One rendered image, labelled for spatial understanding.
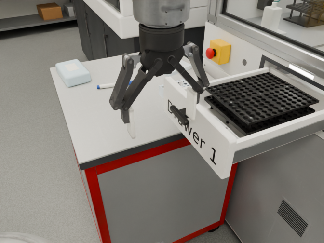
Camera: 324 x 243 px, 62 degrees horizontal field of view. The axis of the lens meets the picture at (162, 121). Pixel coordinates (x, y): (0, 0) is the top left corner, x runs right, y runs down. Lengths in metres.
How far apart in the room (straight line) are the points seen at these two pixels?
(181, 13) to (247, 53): 0.55
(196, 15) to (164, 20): 1.10
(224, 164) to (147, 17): 0.32
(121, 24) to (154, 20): 0.93
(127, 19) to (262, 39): 0.68
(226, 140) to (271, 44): 0.43
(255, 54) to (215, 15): 0.25
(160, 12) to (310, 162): 0.63
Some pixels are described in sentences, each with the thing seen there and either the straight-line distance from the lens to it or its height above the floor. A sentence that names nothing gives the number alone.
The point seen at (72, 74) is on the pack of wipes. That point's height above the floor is 0.80.
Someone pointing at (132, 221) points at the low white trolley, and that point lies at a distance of 1.02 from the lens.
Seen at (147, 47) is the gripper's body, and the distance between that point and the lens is 0.45.
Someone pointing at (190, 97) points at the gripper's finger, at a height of 0.97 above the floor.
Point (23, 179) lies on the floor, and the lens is 1.87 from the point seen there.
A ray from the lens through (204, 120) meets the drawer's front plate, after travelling 0.58.
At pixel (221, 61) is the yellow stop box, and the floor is 0.85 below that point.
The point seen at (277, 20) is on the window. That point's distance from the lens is 0.88.
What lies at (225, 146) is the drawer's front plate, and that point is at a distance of 0.54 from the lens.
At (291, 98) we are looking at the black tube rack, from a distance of 0.75.
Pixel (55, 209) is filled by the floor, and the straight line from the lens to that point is 1.64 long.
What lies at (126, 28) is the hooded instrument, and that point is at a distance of 1.36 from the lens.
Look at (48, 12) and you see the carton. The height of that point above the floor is 0.25.
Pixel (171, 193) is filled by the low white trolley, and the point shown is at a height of 0.47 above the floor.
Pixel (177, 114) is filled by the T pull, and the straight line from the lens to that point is 0.61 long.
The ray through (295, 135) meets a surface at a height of 0.86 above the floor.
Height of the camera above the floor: 1.26
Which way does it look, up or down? 37 degrees down
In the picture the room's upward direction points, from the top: straight up
